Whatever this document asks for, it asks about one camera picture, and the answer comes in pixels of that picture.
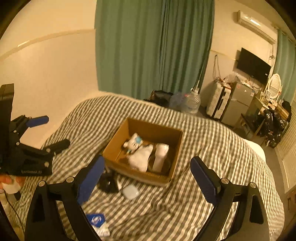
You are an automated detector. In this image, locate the blue tissue packet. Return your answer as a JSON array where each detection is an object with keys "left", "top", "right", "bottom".
[{"left": 86, "top": 213, "right": 110, "bottom": 238}]

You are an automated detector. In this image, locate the black round compact case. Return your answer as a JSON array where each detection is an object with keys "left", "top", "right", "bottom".
[{"left": 97, "top": 170, "right": 120, "bottom": 194}]

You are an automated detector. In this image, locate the white earbuds case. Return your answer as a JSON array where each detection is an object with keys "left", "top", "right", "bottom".
[{"left": 121, "top": 184, "right": 139, "bottom": 200}]

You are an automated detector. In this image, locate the white plush toy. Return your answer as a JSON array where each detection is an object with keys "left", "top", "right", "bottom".
[{"left": 128, "top": 144, "right": 154, "bottom": 172}]

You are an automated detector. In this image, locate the person's left hand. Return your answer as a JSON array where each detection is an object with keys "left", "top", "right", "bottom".
[{"left": 0, "top": 174, "right": 26, "bottom": 194}]

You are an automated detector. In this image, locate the white louvered wardrobe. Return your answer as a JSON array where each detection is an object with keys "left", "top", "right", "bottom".
[{"left": 275, "top": 97, "right": 296, "bottom": 193}]

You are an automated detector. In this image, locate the checkered grey white duvet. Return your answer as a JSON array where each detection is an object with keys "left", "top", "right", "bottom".
[{"left": 9, "top": 92, "right": 286, "bottom": 241}]

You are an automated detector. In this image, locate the white bear figurine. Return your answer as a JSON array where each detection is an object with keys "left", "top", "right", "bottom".
[{"left": 123, "top": 133, "right": 144, "bottom": 154}]

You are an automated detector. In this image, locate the brown cardboard box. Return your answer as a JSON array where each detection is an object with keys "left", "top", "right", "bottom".
[{"left": 103, "top": 118, "right": 183, "bottom": 186}]

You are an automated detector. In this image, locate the black bag on chair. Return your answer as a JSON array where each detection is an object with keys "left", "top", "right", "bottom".
[{"left": 262, "top": 100, "right": 292, "bottom": 148}]

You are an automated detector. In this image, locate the wooden dressing table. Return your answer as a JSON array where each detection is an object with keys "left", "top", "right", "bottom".
[{"left": 237, "top": 97, "right": 288, "bottom": 141}]

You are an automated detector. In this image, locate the white cylindrical bottle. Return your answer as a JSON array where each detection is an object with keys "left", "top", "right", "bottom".
[{"left": 152, "top": 143, "right": 169, "bottom": 172}]

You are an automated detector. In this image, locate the grey mini fridge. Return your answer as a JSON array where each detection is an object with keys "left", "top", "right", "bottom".
[{"left": 221, "top": 82, "right": 253, "bottom": 126}]

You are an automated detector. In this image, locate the white suitcase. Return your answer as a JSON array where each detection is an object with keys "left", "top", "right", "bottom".
[{"left": 206, "top": 80, "right": 231, "bottom": 119}]

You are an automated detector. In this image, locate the clear water jug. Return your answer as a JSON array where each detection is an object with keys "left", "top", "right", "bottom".
[{"left": 181, "top": 88, "right": 201, "bottom": 115}]

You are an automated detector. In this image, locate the white oval vanity mirror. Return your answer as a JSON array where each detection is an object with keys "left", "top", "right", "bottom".
[{"left": 265, "top": 73, "right": 282, "bottom": 99}]

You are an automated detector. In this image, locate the green window curtain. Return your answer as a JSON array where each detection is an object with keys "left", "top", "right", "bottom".
[{"left": 273, "top": 29, "right": 295, "bottom": 102}]

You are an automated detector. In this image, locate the white air conditioner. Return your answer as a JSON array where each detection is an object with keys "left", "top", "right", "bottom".
[{"left": 237, "top": 10, "right": 278, "bottom": 45}]

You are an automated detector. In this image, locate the black wall television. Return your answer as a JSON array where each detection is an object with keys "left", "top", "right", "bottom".
[{"left": 236, "top": 48, "right": 271, "bottom": 85}]

